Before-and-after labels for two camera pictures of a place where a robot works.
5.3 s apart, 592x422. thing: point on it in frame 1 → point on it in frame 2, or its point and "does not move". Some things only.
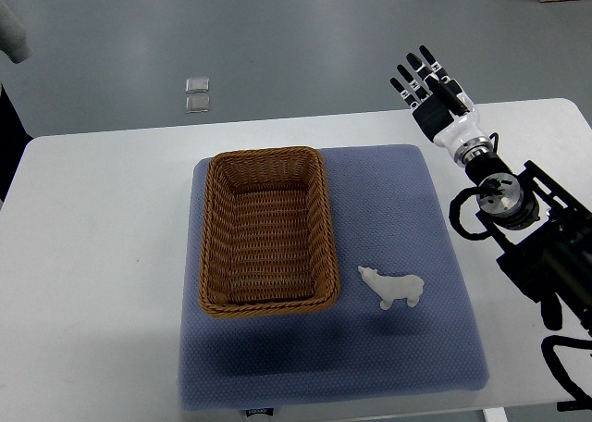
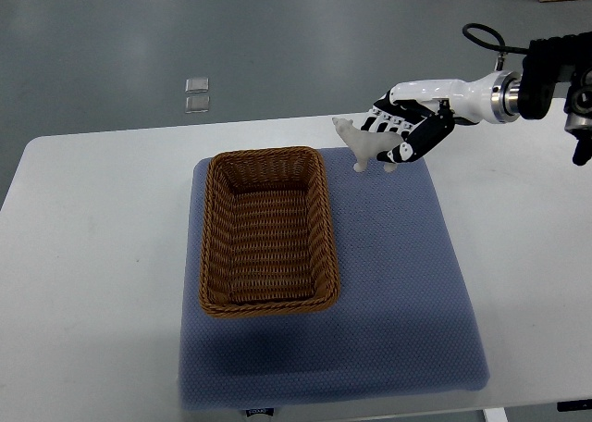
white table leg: (495, 415) does not move
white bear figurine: (392, 288) → (366, 144)
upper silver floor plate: (197, 85) does not move
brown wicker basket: (266, 237) does not move
